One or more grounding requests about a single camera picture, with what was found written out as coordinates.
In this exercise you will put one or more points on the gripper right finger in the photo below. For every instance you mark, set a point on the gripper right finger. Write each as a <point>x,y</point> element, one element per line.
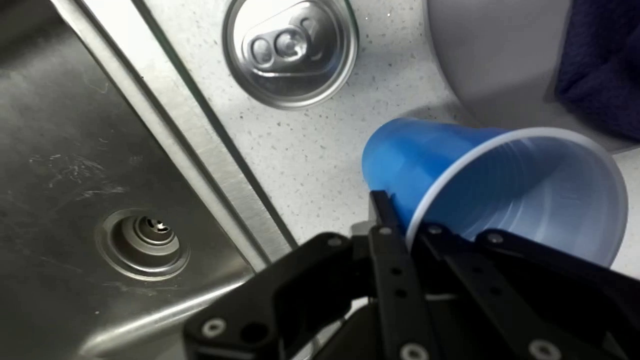
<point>525,300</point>

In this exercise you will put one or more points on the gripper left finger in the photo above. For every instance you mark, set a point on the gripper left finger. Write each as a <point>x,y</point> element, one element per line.
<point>395,280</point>

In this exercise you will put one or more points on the blue plastic cup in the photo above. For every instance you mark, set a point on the blue plastic cup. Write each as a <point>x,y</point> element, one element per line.
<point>500,190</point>

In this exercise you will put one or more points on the white bowl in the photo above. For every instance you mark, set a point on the white bowl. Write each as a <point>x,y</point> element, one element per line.
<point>495,60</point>

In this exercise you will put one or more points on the dark blue cloth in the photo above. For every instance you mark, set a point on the dark blue cloth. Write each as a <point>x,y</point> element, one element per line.
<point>605,65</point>

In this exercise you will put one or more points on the silver drink can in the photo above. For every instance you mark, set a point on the silver drink can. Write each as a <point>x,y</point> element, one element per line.
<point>290,50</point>

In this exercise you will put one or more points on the stainless steel sink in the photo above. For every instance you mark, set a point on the stainless steel sink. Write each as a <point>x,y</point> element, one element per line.
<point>90,175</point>

